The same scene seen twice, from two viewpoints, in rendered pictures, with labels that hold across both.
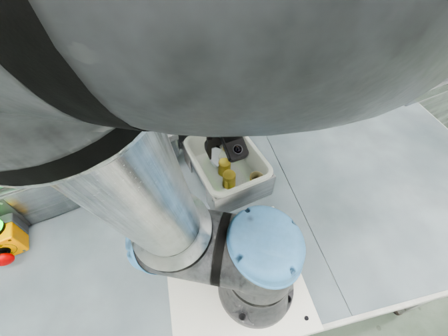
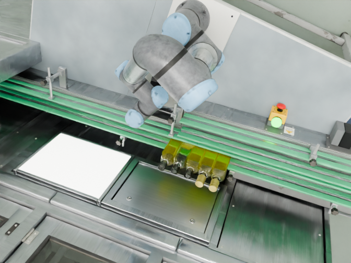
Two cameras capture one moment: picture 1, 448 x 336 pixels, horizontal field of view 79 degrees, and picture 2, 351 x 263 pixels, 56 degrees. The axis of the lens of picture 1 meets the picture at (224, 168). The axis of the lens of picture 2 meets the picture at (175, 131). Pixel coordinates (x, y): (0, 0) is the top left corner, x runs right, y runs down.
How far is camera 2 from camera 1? 0.87 m
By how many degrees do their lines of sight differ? 5
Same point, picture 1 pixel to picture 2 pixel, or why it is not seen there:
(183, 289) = (220, 39)
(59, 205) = (249, 116)
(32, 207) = (258, 121)
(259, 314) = (197, 9)
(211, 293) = (210, 28)
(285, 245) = (171, 26)
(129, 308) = (245, 48)
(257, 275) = (186, 24)
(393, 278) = not seen: outside the picture
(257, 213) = not seen: hidden behind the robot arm
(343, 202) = (124, 21)
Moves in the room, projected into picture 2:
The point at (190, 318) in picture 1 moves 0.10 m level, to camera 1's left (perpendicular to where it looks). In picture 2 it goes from (224, 26) to (243, 41)
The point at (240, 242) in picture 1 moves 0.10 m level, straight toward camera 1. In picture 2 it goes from (184, 37) to (202, 18)
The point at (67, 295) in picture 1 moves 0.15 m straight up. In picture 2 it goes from (266, 72) to (262, 86)
